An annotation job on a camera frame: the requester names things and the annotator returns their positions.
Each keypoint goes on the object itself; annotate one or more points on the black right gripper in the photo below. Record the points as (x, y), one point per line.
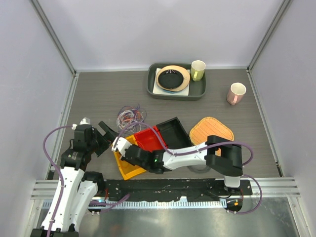
(123, 158)

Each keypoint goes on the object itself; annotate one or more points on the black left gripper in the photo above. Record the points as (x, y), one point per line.
(110, 135)

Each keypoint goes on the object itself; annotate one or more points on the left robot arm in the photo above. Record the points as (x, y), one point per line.
(76, 186)

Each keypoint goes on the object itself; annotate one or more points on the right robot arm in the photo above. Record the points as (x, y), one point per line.
(221, 155)

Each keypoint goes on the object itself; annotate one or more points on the red plastic bin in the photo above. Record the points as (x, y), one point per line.
(147, 140)

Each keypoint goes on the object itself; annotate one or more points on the yellow plastic bin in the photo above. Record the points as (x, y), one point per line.
(127, 170)

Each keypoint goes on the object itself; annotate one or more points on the black plastic bin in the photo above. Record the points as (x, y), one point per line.
(174, 134)

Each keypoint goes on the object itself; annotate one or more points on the woven orange basket tray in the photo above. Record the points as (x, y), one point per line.
(209, 126)

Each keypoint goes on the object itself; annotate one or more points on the white paper sheet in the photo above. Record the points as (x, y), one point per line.
(158, 91)

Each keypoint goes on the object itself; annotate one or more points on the blue plate under plate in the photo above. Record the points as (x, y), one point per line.
(170, 90)

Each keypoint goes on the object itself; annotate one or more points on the dark green tray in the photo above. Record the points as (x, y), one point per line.
(194, 91)

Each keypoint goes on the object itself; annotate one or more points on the tan rimmed black plate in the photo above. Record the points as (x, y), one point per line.
(173, 78)

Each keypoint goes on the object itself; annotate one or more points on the green mug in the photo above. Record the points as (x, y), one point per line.
(197, 70)

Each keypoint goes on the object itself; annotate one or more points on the pink mug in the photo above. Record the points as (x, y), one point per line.
(236, 92)

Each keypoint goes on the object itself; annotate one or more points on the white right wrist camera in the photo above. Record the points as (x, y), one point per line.
(120, 145)

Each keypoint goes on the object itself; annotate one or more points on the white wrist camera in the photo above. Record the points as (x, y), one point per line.
(120, 145)
(84, 121)

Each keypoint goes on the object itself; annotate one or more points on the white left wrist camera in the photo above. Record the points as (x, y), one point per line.
(84, 121)

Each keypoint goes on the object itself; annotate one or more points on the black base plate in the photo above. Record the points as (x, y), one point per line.
(166, 190)

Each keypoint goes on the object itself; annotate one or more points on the aluminium front rail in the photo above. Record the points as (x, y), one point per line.
(261, 188)

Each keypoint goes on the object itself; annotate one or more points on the aluminium frame post left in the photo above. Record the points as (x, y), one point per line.
(51, 32)

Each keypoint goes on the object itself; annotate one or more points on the aluminium frame post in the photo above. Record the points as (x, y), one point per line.
(284, 6)
(51, 32)

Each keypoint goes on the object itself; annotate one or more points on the aluminium frame post right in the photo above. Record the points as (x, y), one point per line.
(284, 6)

